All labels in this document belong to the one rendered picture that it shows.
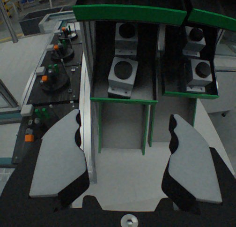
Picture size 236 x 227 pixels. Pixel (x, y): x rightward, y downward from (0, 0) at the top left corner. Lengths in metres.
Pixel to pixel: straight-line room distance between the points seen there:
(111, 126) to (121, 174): 0.21
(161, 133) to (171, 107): 0.09
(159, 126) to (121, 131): 0.12
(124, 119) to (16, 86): 0.78
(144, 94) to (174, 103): 0.18
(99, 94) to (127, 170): 0.35
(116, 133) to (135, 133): 0.06
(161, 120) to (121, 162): 0.23
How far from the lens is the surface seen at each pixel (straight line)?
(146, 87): 0.30
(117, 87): 0.26
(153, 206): 0.57
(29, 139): 0.44
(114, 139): 0.44
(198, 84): 0.31
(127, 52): 0.30
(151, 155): 0.60
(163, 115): 0.45
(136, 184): 0.56
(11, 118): 0.72
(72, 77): 0.71
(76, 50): 0.92
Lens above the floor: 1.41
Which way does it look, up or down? 53 degrees down
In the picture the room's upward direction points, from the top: 1 degrees clockwise
